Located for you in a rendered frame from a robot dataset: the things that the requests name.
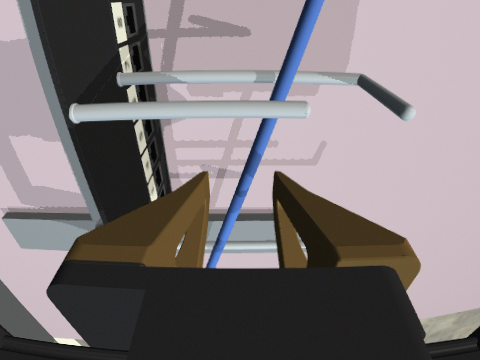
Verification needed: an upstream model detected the dark grey metal rack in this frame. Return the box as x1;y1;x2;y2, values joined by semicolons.
0;0;416;343

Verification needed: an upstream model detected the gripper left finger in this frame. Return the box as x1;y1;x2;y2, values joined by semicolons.
62;171;210;268

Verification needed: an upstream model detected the thin dark blue cable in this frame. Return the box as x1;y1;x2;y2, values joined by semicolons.
206;0;324;268

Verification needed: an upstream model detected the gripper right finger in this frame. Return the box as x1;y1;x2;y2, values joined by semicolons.
272;171;421;291

